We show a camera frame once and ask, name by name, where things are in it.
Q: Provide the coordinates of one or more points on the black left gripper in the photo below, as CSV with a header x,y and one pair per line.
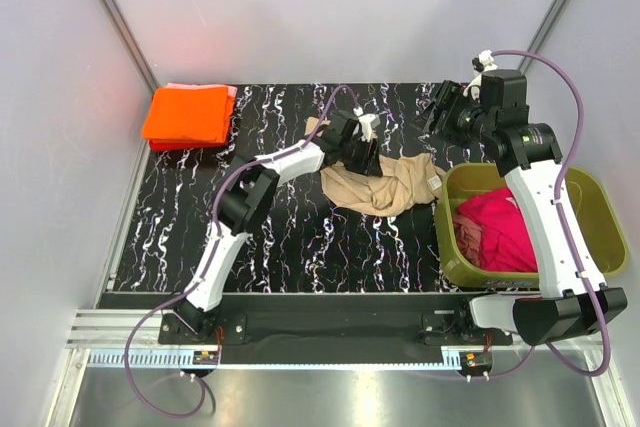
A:
x,y
365,159

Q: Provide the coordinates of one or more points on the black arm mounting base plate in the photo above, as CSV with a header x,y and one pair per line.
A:
x,y
334,330

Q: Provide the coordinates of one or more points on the right power connector board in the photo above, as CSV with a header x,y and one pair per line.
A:
x,y
477,359

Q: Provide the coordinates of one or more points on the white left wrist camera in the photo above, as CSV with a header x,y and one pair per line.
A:
x,y
368,122

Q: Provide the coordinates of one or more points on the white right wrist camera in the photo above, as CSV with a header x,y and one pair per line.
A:
x,y
483,63

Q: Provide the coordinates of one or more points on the folded orange t shirt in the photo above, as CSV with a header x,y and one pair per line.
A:
x,y
190,115

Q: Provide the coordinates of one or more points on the beige t shirt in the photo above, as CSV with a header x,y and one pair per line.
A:
x,y
404,182

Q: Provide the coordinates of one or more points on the aluminium front rail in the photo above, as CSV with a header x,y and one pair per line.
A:
x,y
124,338

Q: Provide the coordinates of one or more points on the aluminium frame post right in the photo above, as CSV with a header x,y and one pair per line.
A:
x,y
557,7

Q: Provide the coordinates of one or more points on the olive green plastic bin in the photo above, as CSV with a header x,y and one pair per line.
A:
x,y
588,208

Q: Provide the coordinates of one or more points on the crumpled dusty pink t shirt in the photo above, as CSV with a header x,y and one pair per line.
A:
x,y
468,235

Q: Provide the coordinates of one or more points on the power connector board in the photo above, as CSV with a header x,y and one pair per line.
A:
x,y
206,357
477,359

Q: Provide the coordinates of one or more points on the crumpled magenta t shirt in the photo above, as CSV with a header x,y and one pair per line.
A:
x,y
506,245

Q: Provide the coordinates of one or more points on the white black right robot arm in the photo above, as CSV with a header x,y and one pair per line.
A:
x,y
575,299

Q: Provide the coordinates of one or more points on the folded pink t shirt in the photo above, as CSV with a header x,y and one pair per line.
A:
x,y
200,85

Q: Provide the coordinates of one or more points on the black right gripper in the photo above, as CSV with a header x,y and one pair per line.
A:
x,y
445,107

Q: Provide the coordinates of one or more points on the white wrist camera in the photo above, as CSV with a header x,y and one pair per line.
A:
x,y
368,122
483,63

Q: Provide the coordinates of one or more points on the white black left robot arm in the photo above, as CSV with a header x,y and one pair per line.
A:
x,y
244,200

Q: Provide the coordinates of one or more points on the folded red t shirt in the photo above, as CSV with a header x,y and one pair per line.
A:
x,y
160,146

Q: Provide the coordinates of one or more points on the left power connector board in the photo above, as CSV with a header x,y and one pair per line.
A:
x,y
206,357

